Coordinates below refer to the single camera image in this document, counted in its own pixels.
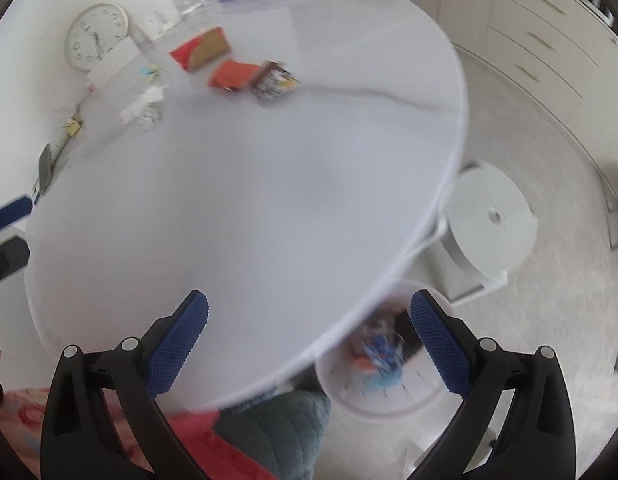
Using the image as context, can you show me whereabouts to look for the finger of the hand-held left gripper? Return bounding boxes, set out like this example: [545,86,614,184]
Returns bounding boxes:
[0,195,32,235]
[0,236,31,288]

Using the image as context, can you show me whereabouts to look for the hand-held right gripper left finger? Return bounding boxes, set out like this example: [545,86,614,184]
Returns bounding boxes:
[39,290,220,480]

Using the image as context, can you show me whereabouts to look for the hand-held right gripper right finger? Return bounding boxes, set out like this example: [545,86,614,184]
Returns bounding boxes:
[410,290,576,480]

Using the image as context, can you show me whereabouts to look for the dark blue wrapper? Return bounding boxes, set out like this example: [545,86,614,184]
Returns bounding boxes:
[369,337,397,361]

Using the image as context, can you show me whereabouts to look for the white trash bin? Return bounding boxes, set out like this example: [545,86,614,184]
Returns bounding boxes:
[313,280,472,417]

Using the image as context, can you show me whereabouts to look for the dark smartphone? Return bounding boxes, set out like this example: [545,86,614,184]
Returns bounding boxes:
[38,143,55,193]

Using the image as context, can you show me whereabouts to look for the person's pink clothing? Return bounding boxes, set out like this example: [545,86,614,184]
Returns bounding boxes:
[0,385,270,480]

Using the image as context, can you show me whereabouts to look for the grey quilted chair cushion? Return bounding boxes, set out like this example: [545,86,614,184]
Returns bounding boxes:
[211,389,332,480]

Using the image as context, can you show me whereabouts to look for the white round stool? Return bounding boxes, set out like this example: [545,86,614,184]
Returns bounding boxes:
[441,161,540,306]

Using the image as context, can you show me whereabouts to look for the crumpled white tissue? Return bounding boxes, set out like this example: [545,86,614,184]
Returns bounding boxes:
[119,85,167,131]

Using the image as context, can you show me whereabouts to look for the white card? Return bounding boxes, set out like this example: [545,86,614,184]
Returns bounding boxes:
[86,40,140,92]

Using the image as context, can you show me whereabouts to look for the metal chair legs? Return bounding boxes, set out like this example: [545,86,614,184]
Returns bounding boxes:
[601,160,618,251]

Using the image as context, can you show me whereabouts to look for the red plastic bag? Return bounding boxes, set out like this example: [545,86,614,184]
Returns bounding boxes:
[169,37,205,72]

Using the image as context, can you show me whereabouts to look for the brown cardboard piece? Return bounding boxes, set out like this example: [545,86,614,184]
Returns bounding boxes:
[186,27,232,72]

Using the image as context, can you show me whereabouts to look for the crumpled orange packet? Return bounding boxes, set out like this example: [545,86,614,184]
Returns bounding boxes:
[208,59,262,92]

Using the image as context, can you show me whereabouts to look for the beige drawer cabinet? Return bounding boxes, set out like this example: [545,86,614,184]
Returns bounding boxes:
[484,0,618,126]

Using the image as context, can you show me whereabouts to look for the white round wall clock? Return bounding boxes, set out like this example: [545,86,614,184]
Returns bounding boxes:
[64,2,130,73]

